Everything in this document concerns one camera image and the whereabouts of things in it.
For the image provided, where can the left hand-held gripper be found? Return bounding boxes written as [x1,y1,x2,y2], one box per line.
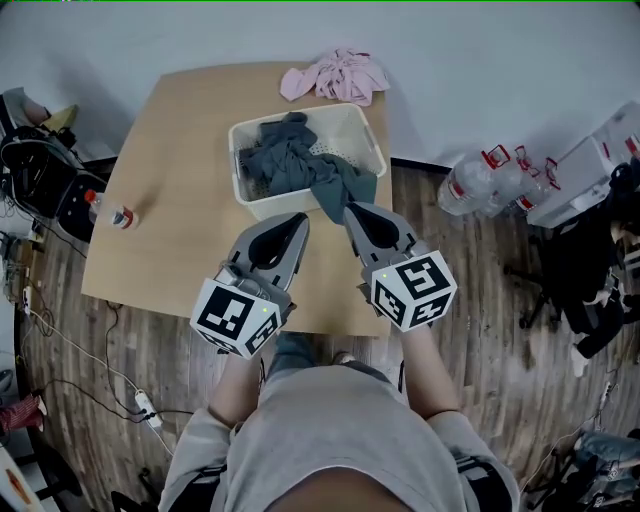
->
[189,212,311,361]

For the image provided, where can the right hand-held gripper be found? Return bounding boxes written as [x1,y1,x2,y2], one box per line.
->
[343,200,459,334]

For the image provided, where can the grey cloth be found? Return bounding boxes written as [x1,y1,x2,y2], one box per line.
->
[238,111,379,227]

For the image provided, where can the cream plastic basket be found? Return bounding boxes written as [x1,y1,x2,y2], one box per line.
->
[228,102,389,222]

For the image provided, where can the pink cloth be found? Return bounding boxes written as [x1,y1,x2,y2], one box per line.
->
[278,47,392,108]

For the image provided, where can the person's left forearm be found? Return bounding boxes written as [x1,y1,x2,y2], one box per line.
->
[207,344,267,432]

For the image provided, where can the person's right forearm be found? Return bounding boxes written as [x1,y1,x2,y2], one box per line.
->
[398,323,462,420]

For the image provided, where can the large clear water bottle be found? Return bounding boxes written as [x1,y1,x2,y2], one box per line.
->
[492,144,545,217]
[437,145,512,218]
[517,156,562,212]

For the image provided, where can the person's leg in jeans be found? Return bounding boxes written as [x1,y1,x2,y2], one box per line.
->
[267,332,317,382]

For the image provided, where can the small red-capped plastic bottle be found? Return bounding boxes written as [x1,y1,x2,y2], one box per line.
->
[83,189,142,232]

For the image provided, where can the person's grey sweatshirt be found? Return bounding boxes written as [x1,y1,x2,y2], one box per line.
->
[158,362,522,512]

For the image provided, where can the black office chair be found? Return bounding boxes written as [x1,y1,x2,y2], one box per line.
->
[503,162,640,362]

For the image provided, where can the white storage box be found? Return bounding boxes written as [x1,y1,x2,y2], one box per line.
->
[524,101,640,229]

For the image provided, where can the slim white power strip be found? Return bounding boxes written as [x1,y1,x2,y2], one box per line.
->
[596,381,615,427]

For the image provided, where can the red mesh bag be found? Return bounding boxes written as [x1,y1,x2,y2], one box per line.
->
[0,393,47,434]

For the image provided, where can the chair with blue clothing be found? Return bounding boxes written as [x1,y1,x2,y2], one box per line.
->
[519,428,640,512]

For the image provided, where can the black cable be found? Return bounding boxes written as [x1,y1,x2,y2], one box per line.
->
[29,299,196,425]

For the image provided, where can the white power cable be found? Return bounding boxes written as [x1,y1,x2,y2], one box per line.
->
[22,287,175,459]

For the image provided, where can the black equipment with cables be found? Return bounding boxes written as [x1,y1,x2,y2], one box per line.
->
[0,87,109,245]

